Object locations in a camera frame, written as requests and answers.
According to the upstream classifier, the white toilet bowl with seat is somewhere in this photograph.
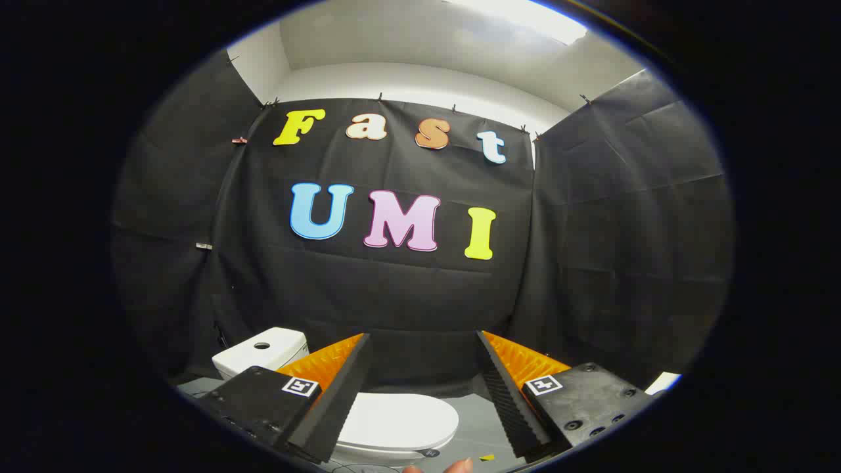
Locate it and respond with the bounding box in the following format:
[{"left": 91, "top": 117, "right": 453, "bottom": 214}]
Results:
[{"left": 329, "top": 439, "right": 454, "bottom": 469}]

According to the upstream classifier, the black backdrop cloth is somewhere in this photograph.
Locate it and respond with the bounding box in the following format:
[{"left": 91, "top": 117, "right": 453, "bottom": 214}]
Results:
[{"left": 112, "top": 49, "right": 734, "bottom": 396}]

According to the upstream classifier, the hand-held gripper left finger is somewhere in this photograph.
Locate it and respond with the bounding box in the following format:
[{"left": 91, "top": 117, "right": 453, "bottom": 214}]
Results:
[{"left": 197, "top": 332, "right": 373, "bottom": 464}]

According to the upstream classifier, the white door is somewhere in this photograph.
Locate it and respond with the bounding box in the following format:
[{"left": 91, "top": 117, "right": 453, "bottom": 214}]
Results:
[{"left": 646, "top": 371, "right": 683, "bottom": 395}]

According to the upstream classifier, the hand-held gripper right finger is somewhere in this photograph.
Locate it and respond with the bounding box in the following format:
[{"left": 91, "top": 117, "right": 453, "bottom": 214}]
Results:
[{"left": 476, "top": 330, "right": 658, "bottom": 459}]

